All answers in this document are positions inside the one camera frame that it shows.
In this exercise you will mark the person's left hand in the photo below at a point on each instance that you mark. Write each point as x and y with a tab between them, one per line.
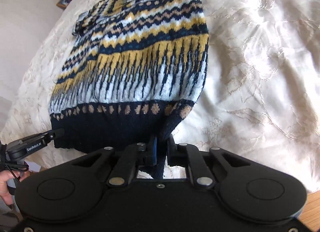
7	187

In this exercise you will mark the cream embroidered bedspread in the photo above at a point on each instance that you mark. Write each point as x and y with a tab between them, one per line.
250	59

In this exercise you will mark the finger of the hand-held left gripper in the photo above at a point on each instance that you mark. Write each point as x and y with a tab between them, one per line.
55	134

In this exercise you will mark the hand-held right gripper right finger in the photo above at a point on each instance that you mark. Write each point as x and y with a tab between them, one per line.
171	150

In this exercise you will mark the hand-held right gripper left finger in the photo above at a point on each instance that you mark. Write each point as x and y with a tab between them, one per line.
153	150

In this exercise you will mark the navy yellow patterned knit sweater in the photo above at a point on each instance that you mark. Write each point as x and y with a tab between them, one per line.
137	59

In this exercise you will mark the wooden photo frame blue picture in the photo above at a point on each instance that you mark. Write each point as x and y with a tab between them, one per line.
63	3

